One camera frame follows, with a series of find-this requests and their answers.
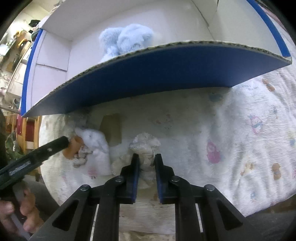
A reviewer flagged white blue cardboard box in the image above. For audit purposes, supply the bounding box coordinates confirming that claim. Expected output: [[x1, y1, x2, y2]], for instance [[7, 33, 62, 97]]
[[21, 1, 292, 117]]

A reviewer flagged orange brown soft toy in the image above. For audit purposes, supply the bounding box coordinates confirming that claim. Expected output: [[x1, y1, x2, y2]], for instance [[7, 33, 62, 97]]
[[62, 136, 84, 160]]

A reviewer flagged light blue plush toy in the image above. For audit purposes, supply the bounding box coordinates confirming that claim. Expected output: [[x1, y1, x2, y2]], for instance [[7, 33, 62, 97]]
[[99, 24, 154, 63]]

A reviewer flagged yellow wooden chair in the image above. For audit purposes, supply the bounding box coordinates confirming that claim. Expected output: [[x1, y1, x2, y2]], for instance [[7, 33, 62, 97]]
[[5, 113, 42, 154]]

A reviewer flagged person's left hand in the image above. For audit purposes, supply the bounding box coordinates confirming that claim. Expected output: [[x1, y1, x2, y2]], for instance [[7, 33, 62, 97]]
[[1, 188, 44, 237]]

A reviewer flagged patterned white bed blanket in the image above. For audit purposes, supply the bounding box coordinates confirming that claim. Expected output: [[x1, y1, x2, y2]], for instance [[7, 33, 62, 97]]
[[39, 62, 296, 235]]

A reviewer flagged white plush toy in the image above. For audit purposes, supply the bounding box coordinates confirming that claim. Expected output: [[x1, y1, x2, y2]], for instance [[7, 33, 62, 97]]
[[73, 128, 112, 179]]

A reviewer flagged beige scrunchie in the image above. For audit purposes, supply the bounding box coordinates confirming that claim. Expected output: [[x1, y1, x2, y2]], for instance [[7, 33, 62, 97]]
[[111, 133, 161, 189]]

